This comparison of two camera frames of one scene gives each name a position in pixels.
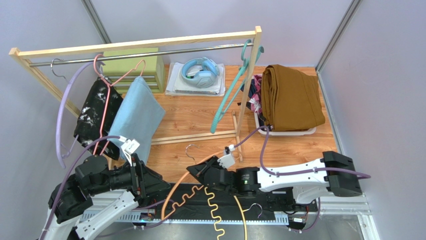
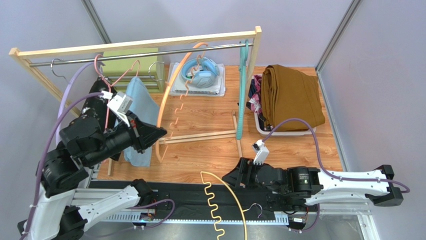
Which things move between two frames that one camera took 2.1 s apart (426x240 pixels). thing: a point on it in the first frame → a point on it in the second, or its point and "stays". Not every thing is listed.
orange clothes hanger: x=178 y=182 → x=176 y=108
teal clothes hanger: x=234 y=79 → x=244 y=51
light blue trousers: x=139 y=116 stays
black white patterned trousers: x=100 y=104 stays
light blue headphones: x=200 y=72 stays
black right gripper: x=219 y=175 → x=244 y=173
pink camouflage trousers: x=255 y=96 stays
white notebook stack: x=175 y=85 stays
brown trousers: x=290 y=99 stays
